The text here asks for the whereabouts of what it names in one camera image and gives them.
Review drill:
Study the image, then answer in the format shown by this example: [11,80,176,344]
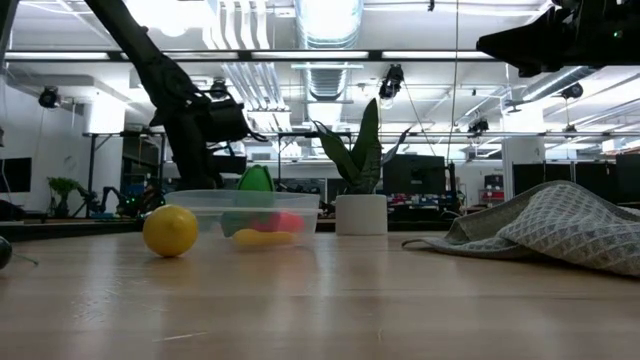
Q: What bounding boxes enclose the yellow toy lemon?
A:
[142,203,200,259]

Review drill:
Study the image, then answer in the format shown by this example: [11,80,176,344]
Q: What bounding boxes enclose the small green background plant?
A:
[47,177,81,219]

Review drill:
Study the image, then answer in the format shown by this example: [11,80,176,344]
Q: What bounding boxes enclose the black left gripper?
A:
[149,94,226,191]

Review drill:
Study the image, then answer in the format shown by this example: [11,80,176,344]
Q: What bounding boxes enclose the grey waffle cloth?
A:
[401,179,640,279]

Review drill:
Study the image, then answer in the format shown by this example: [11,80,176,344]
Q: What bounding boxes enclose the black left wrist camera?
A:
[202,98,251,144]

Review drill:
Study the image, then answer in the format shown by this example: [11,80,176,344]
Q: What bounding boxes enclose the snake plant in white pot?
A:
[312,97,414,236]

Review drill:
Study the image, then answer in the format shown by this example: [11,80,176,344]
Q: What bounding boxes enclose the clear plastic container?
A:
[164,188,321,250]

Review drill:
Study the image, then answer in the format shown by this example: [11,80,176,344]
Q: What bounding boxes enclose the black wall monitor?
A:
[0,157,33,194]

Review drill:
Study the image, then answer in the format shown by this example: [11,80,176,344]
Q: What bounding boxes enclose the green toy vegetable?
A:
[221,164,275,239]

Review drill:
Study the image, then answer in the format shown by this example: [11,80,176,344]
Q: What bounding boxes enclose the background robot arms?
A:
[74,184,166,220]

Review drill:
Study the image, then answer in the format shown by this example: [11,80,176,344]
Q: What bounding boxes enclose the orange toy carrot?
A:
[249,211,305,234]

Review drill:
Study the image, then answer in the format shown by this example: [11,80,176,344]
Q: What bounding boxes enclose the dark green round toy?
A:
[0,235,14,271]

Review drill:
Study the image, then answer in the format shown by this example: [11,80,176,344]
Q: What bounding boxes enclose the silver ceiling duct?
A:
[294,0,365,101]

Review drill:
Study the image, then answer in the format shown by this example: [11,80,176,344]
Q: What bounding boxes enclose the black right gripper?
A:
[477,0,640,79]

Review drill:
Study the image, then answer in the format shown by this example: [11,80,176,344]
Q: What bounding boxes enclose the yellow toy banana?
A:
[232,228,296,247]

